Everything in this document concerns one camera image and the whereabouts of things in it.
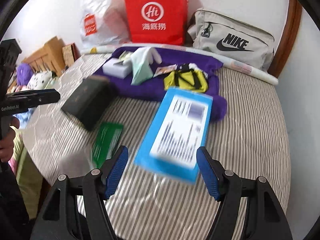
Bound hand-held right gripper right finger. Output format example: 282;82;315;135
196;146;293;240

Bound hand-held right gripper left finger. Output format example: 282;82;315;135
30;145;129;240

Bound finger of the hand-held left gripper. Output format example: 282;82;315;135
6;89;61;108

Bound dark green tin box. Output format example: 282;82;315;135
61;75;112;132

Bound blue packet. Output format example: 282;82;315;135
134;86;214;185

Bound white plastic box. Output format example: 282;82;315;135
102;57;132;77

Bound yellow mesh pouch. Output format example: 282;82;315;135
164;64;209;92

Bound person's left hand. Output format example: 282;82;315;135
0;117;20;163

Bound white printed pillow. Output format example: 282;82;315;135
26;70;54;90

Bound purple plush toy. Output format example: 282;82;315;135
16;63;34;87

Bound wooden headboard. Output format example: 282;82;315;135
22;36;67;77

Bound brown patterned box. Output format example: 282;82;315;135
62;42;81;64

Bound striped grey blanket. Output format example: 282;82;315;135
22;52;293;240

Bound colourful bedding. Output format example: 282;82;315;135
7;110;45;220

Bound purple towel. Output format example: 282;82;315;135
94;46;228;124

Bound white plastic bag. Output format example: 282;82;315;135
79;0;132;50

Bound green and white tissue packet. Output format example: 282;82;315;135
117;51;135;63

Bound pale mint cloth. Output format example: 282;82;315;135
130;47;154;85

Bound small printed packet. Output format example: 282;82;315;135
153;64;177;78

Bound red paper bag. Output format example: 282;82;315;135
122;0;190;47

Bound grey waist bag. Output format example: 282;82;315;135
187;8;275;72

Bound wooden wall trim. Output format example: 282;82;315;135
269;0;303;78

